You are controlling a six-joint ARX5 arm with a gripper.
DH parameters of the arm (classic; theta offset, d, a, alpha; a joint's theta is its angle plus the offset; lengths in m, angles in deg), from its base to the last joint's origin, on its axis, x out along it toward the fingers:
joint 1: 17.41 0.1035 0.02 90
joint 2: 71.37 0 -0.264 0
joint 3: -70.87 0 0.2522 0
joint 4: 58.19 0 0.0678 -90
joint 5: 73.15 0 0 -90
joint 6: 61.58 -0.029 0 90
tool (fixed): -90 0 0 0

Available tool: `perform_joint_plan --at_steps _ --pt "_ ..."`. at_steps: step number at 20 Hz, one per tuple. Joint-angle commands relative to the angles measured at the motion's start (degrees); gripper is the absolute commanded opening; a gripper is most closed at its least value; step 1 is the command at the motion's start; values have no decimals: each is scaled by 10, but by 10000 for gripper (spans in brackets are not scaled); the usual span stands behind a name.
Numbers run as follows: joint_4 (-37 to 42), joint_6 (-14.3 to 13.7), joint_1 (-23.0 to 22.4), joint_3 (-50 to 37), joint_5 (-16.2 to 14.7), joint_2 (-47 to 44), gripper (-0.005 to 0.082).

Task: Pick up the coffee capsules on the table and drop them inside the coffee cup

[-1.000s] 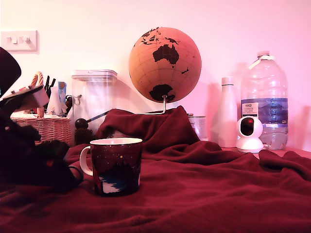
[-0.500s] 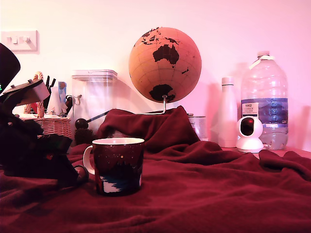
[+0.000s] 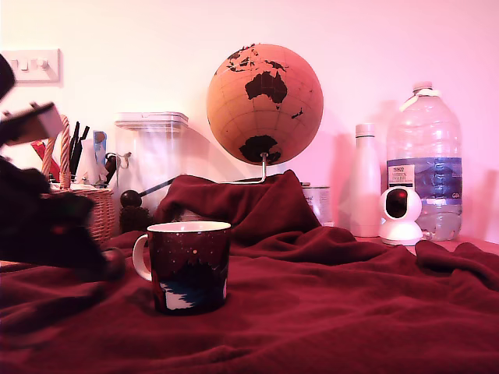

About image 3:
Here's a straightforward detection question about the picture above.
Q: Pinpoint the cork globe on stand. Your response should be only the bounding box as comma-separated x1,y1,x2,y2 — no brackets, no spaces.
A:
206,43,324,185

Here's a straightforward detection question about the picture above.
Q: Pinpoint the small white round camera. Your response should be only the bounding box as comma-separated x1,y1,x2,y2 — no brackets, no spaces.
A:
378,188,425,247

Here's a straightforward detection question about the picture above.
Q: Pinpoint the night sky print mug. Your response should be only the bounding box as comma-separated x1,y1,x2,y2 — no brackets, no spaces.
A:
131,221,232,316

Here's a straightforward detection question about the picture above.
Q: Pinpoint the white wall light switch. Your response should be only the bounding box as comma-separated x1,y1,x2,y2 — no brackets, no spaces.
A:
7,48,62,85

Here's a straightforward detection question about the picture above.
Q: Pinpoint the red packet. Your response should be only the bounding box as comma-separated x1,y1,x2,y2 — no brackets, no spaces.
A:
30,139,62,182

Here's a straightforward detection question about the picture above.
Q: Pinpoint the dark red fleece blanket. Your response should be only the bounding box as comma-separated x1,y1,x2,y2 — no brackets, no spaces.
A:
0,169,499,374

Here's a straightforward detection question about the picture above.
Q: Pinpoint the slim white bottle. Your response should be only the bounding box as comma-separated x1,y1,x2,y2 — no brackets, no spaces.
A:
349,123,383,238

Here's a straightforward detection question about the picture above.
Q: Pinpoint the wicker basket with handle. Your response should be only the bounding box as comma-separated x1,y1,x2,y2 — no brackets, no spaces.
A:
38,115,117,245

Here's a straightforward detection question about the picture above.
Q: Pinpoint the black kitchen utensil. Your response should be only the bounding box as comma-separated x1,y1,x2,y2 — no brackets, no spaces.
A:
73,125,91,176
69,122,81,175

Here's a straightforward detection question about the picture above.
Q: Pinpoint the blue and white carton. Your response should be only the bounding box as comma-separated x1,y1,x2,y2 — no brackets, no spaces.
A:
92,131,108,167

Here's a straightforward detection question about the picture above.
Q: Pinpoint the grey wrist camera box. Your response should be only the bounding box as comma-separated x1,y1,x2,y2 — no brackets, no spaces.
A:
0,101,64,148

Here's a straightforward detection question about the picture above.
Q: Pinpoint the black knob crank handle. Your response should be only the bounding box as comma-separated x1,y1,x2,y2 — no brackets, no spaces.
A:
119,178,176,208

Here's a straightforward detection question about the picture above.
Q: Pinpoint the large clear water bottle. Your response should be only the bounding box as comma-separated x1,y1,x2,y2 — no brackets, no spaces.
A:
386,81,464,242

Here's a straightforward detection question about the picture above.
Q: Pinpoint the clear plastic storage container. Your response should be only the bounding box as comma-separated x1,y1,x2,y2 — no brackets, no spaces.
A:
115,111,191,235

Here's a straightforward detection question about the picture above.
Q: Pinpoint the white tin can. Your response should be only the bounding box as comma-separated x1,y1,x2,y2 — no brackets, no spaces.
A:
303,182,332,228

